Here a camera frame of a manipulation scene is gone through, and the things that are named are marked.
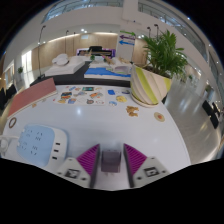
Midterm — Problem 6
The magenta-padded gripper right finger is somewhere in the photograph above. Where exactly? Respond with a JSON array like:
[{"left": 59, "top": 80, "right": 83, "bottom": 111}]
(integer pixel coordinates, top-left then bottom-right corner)
[{"left": 123, "top": 143, "right": 170, "bottom": 188}]

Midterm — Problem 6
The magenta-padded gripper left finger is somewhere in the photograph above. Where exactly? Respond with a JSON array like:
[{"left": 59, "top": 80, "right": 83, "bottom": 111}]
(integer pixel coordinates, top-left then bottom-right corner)
[{"left": 55, "top": 143, "right": 101, "bottom": 189}]

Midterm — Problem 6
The light blue white power strip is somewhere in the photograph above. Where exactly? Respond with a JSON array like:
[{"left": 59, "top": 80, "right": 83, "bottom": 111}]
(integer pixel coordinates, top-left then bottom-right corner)
[{"left": 16, "top": 123, "right": 69, "bottom": 169}]

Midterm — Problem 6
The sheet of colourful stickers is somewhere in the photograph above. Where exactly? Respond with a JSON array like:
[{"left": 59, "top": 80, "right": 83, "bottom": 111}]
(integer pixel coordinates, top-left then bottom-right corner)
[{"left": 53, "top": 85, "right": 132, "bottom": 108}]

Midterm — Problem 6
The potted plant in striped pot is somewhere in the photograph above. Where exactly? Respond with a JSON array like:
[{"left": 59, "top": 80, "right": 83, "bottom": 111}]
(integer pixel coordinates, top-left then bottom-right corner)
[{"left": 129, "top": 29, "right": 189, "bottom": 108}]

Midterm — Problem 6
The pink flat board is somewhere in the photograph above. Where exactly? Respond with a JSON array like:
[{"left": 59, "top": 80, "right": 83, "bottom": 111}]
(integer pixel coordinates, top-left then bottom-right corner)
[{"left": 7, "top": 77, "right": 58, "bottom": 118}]

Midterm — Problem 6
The group of black chairs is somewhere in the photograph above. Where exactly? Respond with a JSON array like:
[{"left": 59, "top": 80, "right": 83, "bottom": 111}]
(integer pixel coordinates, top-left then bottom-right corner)
[
  {"left": 0, "top": 83, "right": 18, "bottom": 111},
  {"left": 201, "top": 99, "right": 223, "bottom": 129}
]

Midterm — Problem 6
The black display platform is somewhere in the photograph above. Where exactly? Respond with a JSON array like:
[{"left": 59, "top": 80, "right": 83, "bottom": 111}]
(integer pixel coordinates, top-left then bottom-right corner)
[{"left": 29, "top": 61, "right": 134, "bottom": 88}]

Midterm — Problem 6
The white architectural model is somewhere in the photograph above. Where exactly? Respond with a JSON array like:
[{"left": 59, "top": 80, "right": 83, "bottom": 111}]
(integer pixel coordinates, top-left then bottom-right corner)
[{"left": 44, "top": 53, "right": 87, "bottom": 78}]

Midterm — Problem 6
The small green potted plant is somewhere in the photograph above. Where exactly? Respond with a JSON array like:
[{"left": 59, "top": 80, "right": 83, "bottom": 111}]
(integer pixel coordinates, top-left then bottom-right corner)
[{"left": 17, "top": 66, "right": 25, "bottom": 79}]

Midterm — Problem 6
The black piano with purple screen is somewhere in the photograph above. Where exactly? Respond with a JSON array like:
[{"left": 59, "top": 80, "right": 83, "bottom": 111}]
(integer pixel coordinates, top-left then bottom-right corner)
[{"left": 76, "top": 45, "right": 117, "bottom": 58}]

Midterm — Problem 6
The arrow direction sign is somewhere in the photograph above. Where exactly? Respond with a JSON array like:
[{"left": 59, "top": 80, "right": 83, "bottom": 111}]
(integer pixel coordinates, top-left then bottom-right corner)
[{"left": 118, "top": 30, "right": 137, "bottom": 47}]

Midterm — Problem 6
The white power strip cable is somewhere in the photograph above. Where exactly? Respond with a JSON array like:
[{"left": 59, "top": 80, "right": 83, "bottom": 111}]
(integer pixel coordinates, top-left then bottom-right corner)
[{"left": 0, "top": 134, "right": 20, "bottom": 158}]

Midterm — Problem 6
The brown ring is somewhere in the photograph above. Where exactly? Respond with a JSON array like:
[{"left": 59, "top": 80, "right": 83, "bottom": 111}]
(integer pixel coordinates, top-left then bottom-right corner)
[{"left": 8, "top": 116, "right": 18, "bottom": 129}]

